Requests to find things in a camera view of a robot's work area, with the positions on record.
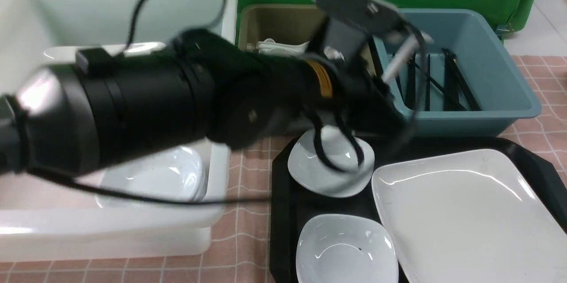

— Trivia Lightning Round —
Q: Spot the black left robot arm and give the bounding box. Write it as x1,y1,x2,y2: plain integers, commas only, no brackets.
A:
1,29,413,179

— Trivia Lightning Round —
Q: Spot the top white square plate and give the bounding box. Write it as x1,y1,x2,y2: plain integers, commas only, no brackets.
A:
44,42,166,62

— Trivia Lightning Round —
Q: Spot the white bowl tray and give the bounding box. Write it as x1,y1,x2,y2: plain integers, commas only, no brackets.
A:
287,126,375,198
295,214,399,283

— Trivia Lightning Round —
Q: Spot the pink checkered tablecloth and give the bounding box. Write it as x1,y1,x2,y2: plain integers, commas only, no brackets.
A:
1,55,566,283

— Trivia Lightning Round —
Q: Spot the blue chopstick bin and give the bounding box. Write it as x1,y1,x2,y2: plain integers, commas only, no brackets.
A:
401,8,541,136

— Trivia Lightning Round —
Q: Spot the black serving tray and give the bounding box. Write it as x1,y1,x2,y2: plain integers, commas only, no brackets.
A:
269,136,567,283

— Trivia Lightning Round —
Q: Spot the white bowl in bin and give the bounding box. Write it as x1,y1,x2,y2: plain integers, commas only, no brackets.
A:
100,146,207,201

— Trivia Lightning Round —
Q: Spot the olive brown spoon bin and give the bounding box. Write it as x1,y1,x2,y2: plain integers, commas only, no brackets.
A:
237,4,325,50

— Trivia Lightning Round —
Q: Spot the black chopstick diagonal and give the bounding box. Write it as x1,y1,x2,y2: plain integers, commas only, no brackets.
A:
414,62,466,111

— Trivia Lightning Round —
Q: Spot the large white rice plate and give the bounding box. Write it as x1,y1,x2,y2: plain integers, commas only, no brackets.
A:
371,148,567,283

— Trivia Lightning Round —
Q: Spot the white spoon top horizontal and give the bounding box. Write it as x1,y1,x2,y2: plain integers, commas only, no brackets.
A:
256,38,309,56

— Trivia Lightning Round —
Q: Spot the large translucent white bin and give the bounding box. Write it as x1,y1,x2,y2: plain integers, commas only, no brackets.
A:
1,0,236,262

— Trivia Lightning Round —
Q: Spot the black chopstick bundle right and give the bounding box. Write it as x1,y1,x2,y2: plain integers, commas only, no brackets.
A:
442,48,481,111

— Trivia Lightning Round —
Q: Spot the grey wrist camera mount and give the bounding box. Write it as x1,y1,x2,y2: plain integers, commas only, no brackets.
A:
309,0,433,83

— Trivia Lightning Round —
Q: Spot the black chopstick middle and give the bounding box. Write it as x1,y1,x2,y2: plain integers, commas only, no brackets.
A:
424,54,431,112

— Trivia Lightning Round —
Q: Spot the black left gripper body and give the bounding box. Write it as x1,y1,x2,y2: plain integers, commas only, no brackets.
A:
306,59,410,135

